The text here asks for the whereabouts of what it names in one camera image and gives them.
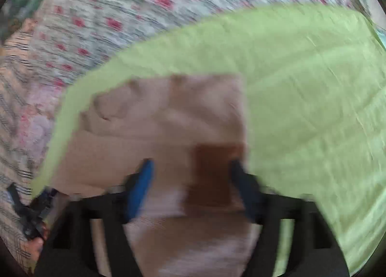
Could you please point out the pastel floral pillow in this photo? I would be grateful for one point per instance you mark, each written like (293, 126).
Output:
(36, 117)

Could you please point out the person's left hand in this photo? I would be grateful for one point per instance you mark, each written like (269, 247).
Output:
(37, 246)

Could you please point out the plaid blanket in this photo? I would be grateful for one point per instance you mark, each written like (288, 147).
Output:
(12, 99)

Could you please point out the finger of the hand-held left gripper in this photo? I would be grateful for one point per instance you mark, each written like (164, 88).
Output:
(13, 194)

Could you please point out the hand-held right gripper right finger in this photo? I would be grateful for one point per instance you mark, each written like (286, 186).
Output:
(245, 194)

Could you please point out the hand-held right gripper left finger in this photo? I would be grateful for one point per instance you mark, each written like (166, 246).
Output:
(141, 188)

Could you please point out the light green bed sheet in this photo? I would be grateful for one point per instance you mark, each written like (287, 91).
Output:
(301, 83)

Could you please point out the beige knit sweater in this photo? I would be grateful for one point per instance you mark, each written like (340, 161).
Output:
(169, 120)

